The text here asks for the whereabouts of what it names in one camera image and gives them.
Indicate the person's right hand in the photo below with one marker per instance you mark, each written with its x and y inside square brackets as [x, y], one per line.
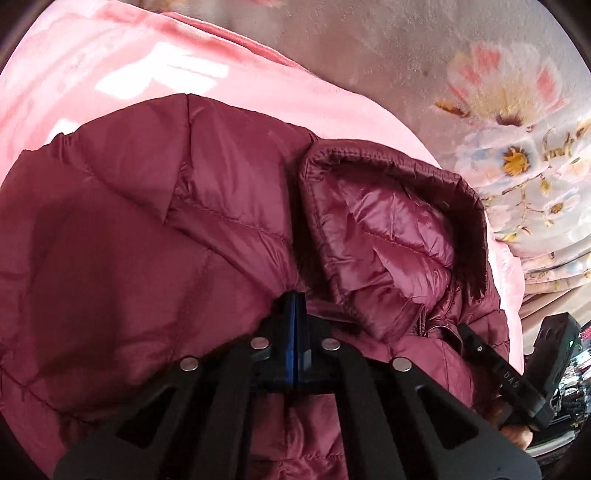
[515, 434]

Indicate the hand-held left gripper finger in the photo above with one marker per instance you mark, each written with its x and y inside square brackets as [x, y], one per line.
[301, 357]
[289, 344]

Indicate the maroon puffer jacket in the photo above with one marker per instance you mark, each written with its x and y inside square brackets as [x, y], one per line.
[194, 221]

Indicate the grey floral bedsheet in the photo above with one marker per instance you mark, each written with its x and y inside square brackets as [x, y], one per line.
[415, 60]

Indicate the dark clutter beside bed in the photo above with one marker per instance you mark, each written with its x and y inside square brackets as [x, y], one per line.
[575, 383]

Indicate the pink fleece blanket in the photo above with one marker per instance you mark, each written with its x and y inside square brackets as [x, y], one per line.
[138, 64]

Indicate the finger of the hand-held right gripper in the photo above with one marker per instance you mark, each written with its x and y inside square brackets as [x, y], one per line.
[475, 347]

